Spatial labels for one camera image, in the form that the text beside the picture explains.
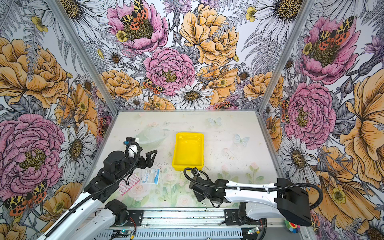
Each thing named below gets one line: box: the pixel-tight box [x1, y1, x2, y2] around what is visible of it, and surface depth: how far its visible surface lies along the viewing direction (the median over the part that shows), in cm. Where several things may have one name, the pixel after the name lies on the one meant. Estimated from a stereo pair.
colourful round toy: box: [284, 220, 301, 234], surface depth 72 cm
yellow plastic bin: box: [172, 132, 205, 172], surface depth 96 cm
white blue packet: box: [142, 168, 161, 184], surface depth 89 cm
